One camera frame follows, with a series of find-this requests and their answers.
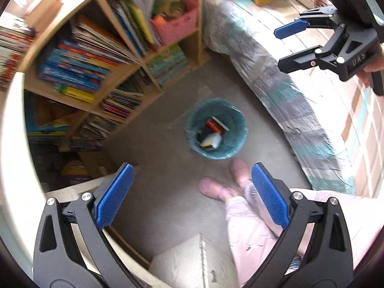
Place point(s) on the wooden bookshelf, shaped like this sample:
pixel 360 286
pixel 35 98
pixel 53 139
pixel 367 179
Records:
pixel 91 67

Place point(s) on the person right hand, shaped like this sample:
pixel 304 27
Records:
pixel 376 65

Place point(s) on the pink pyjama legs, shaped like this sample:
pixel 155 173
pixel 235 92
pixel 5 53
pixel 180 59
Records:
pixel 252 233

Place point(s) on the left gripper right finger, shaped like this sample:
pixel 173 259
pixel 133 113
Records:
pixel 328 260

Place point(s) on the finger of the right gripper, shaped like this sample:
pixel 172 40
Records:
pixel 316 18
pixel 302 60

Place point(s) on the teal lined trash bin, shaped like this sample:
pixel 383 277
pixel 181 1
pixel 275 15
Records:
pixel 228 116

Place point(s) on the red herbal tea can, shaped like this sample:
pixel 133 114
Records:
pixel 214 126

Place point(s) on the white paper cup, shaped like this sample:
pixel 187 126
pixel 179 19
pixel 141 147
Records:
pixel 212 141

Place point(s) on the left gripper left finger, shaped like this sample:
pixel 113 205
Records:
pixel 71 249

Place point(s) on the pink plastic basket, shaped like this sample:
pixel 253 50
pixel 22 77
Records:
pixel 174 19

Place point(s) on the left pink slipper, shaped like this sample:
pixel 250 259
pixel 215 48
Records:
pixel 215 190

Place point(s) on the right pink slipper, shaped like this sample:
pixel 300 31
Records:
pixel 241 174

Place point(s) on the pink slipper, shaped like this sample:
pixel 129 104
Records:
pixel 215 190
pixel 241 174

